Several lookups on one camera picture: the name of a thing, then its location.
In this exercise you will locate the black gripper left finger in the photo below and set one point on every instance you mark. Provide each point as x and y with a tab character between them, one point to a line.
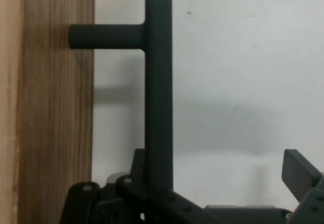
126	201

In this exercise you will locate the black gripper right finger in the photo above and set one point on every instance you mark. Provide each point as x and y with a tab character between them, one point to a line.
301	176

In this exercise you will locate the wooden drawer box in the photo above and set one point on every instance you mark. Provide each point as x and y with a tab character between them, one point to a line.
50	102

